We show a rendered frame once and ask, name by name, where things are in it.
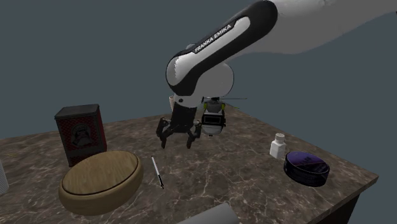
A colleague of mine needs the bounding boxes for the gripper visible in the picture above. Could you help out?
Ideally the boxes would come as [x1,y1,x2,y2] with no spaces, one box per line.
[155,102,203,150]

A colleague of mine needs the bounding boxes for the white toy helicopter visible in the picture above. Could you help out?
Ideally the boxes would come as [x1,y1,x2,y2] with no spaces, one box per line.
[200,96,248,137]

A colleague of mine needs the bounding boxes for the white and black pen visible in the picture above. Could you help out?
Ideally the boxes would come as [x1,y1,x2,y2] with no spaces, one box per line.
[151,155,165,190]

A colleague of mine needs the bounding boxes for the grey rounded object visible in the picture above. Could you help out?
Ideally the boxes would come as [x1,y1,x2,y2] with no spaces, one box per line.
[176,202,240,224]

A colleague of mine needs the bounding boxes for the round wooden bowl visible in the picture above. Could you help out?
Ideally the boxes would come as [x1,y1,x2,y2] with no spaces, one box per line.
[57,150,144,216]

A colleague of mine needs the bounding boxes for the dark red tin box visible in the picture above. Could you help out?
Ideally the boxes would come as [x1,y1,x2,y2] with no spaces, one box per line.
[54,104,108,168]

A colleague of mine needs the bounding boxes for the white shaker bottle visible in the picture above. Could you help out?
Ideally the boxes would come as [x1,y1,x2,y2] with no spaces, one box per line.
[268,132,287,160]

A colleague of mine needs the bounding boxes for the dark purple round tin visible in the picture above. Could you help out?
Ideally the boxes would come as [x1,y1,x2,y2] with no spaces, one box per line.
[282,150,331,188]

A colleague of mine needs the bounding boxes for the white ribbed object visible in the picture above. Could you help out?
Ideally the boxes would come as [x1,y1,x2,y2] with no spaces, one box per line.
[0,159,10,197]

